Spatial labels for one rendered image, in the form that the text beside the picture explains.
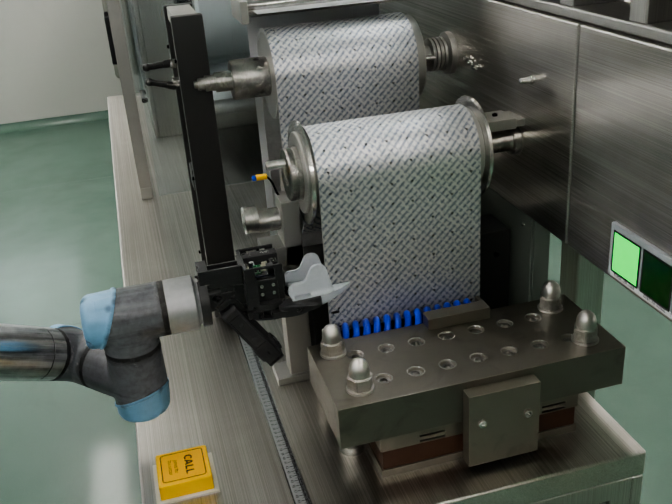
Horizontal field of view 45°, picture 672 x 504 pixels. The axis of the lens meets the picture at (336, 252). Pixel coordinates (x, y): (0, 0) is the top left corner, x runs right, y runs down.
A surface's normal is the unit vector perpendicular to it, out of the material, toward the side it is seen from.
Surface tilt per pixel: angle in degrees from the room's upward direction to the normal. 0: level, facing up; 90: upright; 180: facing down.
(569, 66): 90
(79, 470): 0
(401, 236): 90
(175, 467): 0
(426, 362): 0
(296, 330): 90
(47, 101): 90
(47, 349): 71
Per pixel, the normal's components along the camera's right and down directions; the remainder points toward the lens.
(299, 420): -0.07, -0.91
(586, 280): 0.27, 0.39
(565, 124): -0.96, 0.17
